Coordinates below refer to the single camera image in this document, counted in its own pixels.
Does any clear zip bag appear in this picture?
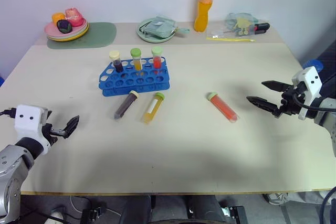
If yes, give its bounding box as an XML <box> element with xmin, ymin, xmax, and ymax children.
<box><xmin>206</xmin><ymin>12</ymin><xmax>260</xmax><ymax>42</ymax></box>

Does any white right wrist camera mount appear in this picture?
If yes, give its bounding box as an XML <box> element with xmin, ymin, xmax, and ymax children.
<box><xmin>291</xmin><ymin>66</ymin><xmax>323</xmax><ymax>121</ymax></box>

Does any black floor device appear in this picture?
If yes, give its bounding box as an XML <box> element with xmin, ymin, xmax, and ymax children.
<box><xmin>222</xmin><ymin>205</ymin><xmax>248</xmax><ymax>224</ymax></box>

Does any stack of plates with toys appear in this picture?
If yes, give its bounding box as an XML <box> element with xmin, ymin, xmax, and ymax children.
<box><xmin>47</xmin><ymin>23</ymin><xmax>90</xmax><ymax>42</ymax></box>

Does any orange toy food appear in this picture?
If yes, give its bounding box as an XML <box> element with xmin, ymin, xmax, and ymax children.
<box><xmin>51</xmin><ymin>12</ymin><xmax>66</xmax><ymax>25</ymax></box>

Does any light green round plate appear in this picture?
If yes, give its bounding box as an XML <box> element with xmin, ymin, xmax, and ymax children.
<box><xmin>136</xmin><ymin>17</ymin><xmax>180</xmax><ymax>44</ymax></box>

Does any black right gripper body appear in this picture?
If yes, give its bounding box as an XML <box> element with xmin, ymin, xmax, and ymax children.
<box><xmin>272</xmin><ymin>83</ymin><xmax>308</xmax><ymax>119</ymax></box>

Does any pale green plate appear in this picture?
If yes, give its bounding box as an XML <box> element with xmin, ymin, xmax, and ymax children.
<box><xmin>46</xmin><ymin>22</ymin><xmax>89</xmax><ymax>40</ymax></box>

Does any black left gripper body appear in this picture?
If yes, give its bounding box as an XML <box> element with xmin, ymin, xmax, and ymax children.
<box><xmin>41</xmin><ymin>123</ymin><xmax>58</xmax><ymax>146</ymax></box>

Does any yellow tube green cap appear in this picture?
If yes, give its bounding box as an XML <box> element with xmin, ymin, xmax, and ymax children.
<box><xmin>141</xmin><ymin>92</ymin><xmax>166</xmax><ymax>125</ymax></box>
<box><xmin>130</xmin><ymin>47</ymin><xmax>144</xmax><ymax>78</ymax></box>

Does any blue round cap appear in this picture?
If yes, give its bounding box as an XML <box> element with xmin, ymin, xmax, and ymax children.
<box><xmin>301</xmin><ymin>59</ymin><xmax>324</xmax><ymax>72</ymax></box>

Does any black box with cable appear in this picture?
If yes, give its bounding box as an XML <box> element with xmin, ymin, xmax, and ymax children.
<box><xmin>80</xmin><ymin>201</ymin><xmax>107</xmax><ymax>224</ymax></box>

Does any white shoe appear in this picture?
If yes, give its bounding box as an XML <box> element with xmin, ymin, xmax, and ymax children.
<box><xmin>50</xmin><ymin>209</ymin><xmax>65</xmax><ymax>222</ymax></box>

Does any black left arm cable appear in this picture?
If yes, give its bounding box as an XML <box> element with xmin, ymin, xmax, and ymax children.
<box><xmin>0</xmin><ymin>108</ymin><xmax>17</xmax><ymax>117</ymax></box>

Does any yellow-green toy figure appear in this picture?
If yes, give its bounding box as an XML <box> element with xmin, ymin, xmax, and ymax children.
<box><xmin>233</xmin><ymin>17</ymin><xmax>253</xmax><ymax>37</ymax></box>

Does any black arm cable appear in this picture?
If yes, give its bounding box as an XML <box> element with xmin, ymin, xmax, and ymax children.
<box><xmin>0</xmin><ymin>108</ymin><xmax>17</xmax><ymax>117</ymax></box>
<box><xmin>293</xmin><ymin>93</ymin><xmax>336</xmax><ymax>111</ymax></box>

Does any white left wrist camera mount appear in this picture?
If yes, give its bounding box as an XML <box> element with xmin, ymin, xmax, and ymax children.
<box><xmin>14</xmin><ymin>104</ymin><xmax>53</xmax><ymax>154</ymax></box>

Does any red tube green cap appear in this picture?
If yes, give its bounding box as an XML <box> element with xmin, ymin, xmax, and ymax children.
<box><xmin>151</xmin><ymin>46</ymin><xmax>164</xmax><ymax>75</ymax></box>
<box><xmin>206</xmin><ymin>91</ymin><xmax>240</xmax><ymax>124</ymax></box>

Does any pink plate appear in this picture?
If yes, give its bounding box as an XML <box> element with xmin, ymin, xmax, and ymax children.
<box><xmin>44</xmin><ymin>20</ymin><xmax>88</xmax><ymax>37</ymax></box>

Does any dark rounded shape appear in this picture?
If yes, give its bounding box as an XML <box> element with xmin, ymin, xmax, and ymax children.
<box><xmin>118</xmin><ymin>194</ymin><xmax>156</xmax><ymax>224</ymax></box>
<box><xmin>183</xmin><ymin>194</ymin><xmax>227</xmax><ymax>224</ymax></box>

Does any light green spoon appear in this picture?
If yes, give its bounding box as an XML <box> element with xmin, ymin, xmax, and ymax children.
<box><xmin>174</xmin><ymin>26</ymin><xmax>191</xmax><ymax>36</ymax></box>

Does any clear bag of wipes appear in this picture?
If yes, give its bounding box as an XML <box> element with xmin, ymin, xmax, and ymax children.
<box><xmin>142</xmin><ymin>15</ymin><xmax>176</xmax><ymax>39</ymax></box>

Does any grey cloth bundle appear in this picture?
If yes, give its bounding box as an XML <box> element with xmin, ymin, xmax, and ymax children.
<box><xmin>263</xmin><ymin>190</ymin><xmax>332</xmax><ymax>207</ymax></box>

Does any pink toy cake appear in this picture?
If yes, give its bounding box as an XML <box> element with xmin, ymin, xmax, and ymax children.
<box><xmin>64</xmin><ymin>8</ymin><xmax>85</xmax><ymax>27</ymax></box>

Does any dark purple toy fruit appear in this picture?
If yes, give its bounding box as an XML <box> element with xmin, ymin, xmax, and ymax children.
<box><xmin>56</xmin><ymin>19</ymin><xmax>73</xmax><ymax>34</ymax></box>

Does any black textured panel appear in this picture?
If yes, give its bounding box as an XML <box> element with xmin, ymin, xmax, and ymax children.
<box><xmin>316</xmin><ymin>42</ymin><xmax>336</xmax><ymax>96</ymax></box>

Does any orange soda bottle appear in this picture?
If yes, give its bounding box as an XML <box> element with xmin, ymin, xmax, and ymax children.
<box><xmin>193</xmin><ymin>0</ymin><xmax>218</xmax><ymax>34</ymax></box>

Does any purple tube cream cap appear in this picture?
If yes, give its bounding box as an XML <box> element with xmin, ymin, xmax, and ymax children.
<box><xmin>109</xmin><ymin>50</ymin><xmax>124</xmax><ymax>73</ymax></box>
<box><xmin>113</xmin><ymin>90</ymin><xmax>140</xmax><ymax>121</ymax></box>

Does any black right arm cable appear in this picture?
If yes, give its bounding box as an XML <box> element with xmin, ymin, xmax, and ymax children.
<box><xmin>293</xmin><ymin>93</ymin><xmax>336</xmax><ymax>111</ymax></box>

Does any green placemat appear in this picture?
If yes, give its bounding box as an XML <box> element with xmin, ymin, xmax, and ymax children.
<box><xmin>46</xmin><ymin>22</ymin><xmax>117</xmax><ymax>50</ymax></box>

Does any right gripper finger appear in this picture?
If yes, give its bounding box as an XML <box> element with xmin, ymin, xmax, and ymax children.
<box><xmin>246</xmin><ymin>95</ymin><xmax>278</xmax><ymax>116</ymax></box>
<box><xmin>261</xmin><ymin>80</ymin><xmax>291</xmax><ymax>93</ymax></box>

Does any blue test tube rack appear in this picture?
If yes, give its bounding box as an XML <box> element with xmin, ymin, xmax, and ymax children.
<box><xmin>99</xmin><ymin>56</ymin><xmax>171</xmax><ymax>98</ymax></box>

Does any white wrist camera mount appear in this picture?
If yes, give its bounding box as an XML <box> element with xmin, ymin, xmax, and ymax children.
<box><xmin>291</xmin><ymin>66</ymin><xmax>323</xmax><ymax>121</ymax></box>
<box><xmin>14</xmin><ymin>104</ymin><xmax>53</xmax><ymax>154</ymax></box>

